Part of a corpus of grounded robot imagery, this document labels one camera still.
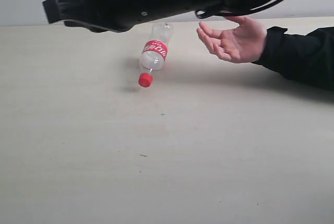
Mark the clear bottle red label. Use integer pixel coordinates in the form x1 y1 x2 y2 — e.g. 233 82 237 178
138 22 173 88

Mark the person's open hand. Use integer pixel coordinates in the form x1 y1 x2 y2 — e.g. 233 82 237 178
197 16 267 64

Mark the black cable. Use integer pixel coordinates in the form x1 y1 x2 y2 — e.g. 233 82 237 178
195 0 288 20

